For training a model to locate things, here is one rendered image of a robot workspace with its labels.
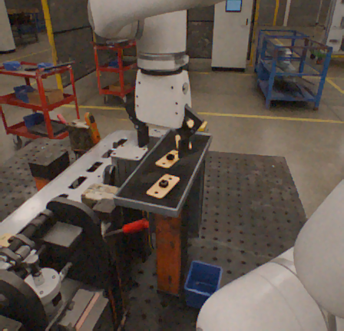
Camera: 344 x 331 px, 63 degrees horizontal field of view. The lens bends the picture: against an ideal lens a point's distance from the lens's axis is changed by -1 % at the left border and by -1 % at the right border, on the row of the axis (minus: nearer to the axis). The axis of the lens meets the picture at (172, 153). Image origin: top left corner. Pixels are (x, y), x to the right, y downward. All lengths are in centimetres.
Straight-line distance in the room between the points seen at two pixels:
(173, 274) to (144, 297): 13
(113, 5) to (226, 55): 675
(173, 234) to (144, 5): 59
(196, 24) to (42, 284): 759
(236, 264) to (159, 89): 75
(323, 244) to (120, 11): 33
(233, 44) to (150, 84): 659
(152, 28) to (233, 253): 86
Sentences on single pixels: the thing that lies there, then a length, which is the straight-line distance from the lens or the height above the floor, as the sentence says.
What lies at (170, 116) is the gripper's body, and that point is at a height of 133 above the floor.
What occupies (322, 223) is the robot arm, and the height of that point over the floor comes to 136.
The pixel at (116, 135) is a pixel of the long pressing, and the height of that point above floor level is 100.
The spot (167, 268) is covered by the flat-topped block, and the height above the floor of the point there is 82.
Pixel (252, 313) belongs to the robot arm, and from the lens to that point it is 39.
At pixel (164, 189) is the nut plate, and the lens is 61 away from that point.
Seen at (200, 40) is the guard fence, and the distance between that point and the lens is 791.
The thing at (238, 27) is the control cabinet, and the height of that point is 99.
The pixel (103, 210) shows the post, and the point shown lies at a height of 110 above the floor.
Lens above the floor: 152
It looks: 28 degrees down
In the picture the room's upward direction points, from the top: straight up
